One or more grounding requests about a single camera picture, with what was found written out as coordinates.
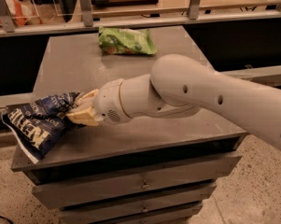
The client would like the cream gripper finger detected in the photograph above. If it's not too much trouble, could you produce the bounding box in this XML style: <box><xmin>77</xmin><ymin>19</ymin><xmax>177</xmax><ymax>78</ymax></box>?
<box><xmin>75</xmin><ymin>89</ymin><xmax>99</xmax><ymax>108</ymax></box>
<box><xmin>66</xmin><ymin>106</ymin><xmax>104</xmax><ymax>126</ymax></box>

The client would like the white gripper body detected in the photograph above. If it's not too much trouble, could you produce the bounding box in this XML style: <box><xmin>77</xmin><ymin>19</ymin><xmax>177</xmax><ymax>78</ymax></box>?
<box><xmin>92</xmin><ymin>78</ymin><xmax>131</xmax><ymax>125</ymax></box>

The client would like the blue kettle chip bag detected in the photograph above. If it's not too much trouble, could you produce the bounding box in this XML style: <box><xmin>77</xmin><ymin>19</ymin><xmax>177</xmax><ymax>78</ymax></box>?
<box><xmin>1</xmin><ymin>92</ymin><xmax>80</xmax><ymax>163</ymax></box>

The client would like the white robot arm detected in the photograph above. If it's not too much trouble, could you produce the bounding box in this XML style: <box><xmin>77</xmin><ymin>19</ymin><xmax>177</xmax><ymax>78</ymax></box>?
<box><xmin>66</xmin><ymin>54</ymin><xmax>281</xmax><ymax>151</ymax></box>

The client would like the green rice chip bag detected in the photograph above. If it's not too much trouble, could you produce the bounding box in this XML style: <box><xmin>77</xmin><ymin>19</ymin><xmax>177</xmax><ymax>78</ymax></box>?
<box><xmin>98</xmin><ymin>27</ymin><xmax>157</xmax><ymax>55</ymax></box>

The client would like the orange white bag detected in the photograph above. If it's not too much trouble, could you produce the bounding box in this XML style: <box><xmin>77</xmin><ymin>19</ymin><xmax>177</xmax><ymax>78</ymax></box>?
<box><xmin>0</xmin><ymin>0</ymin><xmax>43</xmax><ymax>28</ymax></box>

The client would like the grey drawer cabinet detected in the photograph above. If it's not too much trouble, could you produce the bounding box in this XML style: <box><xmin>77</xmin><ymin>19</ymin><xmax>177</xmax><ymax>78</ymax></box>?
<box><xmin>11</xmin><ymin>26</ymin><xmax>246</xmax><ymax>224</ymax></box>

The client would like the grey metal railing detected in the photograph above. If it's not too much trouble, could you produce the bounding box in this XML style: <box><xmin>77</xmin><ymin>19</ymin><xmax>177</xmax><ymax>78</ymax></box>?
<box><xmin>0</xmin><ymin>0</ymin><xmax>281</xmax><ymax>37</ymax></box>

